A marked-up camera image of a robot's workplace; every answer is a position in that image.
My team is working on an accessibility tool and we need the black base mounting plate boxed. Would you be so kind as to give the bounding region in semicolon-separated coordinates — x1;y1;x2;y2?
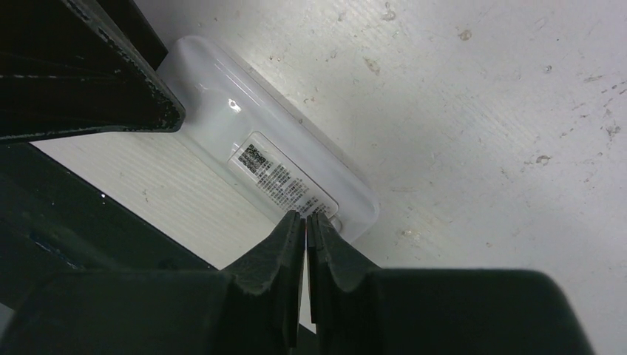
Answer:
0;142;219;310

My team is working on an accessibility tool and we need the white remote control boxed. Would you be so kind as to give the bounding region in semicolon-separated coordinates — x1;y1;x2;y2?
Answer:
157;35;379;242

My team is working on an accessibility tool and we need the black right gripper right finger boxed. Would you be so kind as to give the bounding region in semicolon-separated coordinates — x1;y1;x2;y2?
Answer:
306;214;593;354

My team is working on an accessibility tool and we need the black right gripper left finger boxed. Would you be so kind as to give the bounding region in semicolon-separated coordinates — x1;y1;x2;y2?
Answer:
1;211;305;354

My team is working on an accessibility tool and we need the white battery cover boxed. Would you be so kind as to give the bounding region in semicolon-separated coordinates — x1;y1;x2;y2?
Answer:
227;132;339;218

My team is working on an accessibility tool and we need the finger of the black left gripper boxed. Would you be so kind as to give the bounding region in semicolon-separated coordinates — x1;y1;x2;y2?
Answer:
1;0;186;143

